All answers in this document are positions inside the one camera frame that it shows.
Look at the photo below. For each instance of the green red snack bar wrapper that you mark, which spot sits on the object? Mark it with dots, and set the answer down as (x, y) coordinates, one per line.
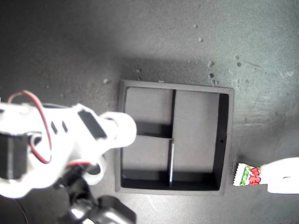
(245, 177)

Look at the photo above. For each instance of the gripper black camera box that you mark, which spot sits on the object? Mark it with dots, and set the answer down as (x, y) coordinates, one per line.
(109, 210)

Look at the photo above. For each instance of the black compartment tray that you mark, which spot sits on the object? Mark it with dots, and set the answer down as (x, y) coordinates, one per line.
(196, 130)

